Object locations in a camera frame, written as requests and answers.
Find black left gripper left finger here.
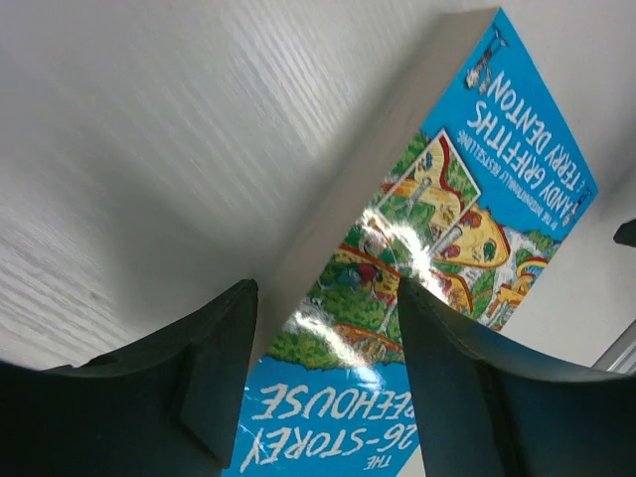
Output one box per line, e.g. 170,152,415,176
1,279,258,476

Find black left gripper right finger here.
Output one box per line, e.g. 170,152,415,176
397,278,635,476

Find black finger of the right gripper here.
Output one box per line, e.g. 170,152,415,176
613,219,636,247

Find blue Treehouse book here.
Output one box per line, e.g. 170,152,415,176
229,7,598,476

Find aluminium rail frame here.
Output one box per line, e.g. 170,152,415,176
593,328,635,375

